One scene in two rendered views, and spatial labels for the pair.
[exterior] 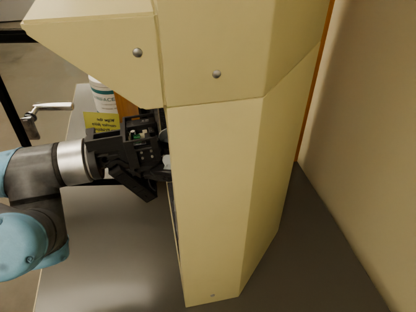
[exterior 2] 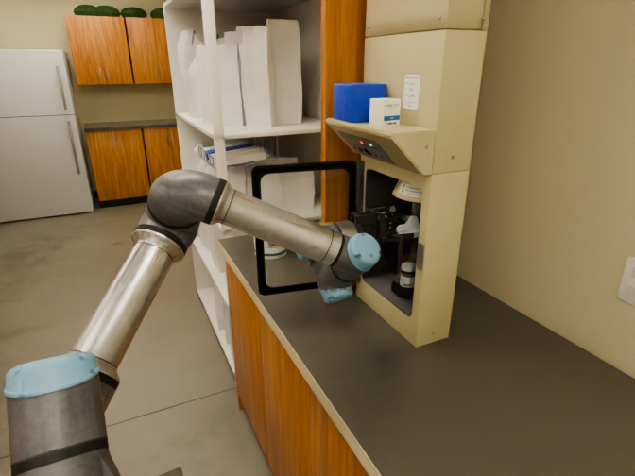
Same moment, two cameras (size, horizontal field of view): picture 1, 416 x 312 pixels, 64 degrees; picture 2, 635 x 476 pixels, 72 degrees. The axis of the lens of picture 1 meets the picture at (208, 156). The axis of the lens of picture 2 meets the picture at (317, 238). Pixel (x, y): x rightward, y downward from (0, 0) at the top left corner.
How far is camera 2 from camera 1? 0.79 m
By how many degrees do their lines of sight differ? 22
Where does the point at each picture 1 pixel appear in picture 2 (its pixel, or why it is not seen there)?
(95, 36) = (414, 139)
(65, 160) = (346, 229)
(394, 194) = (526, 249)
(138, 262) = (363, 331)
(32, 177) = not seen: hidden behind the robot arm
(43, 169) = not seen: hidden behind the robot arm
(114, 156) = (368, 229)
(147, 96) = (426, 167)
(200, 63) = (447, 152)
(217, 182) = (446, 222)
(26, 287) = not seen: outside the picture
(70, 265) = (312, 341)
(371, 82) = (492, 186)
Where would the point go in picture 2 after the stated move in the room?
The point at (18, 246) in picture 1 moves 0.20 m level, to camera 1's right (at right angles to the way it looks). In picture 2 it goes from (374, 246) to (460, 237)
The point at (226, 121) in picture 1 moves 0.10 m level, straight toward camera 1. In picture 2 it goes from (454, 182) to (474, 194)
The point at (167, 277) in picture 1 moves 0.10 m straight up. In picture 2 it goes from (390, 335) to (393, 304)
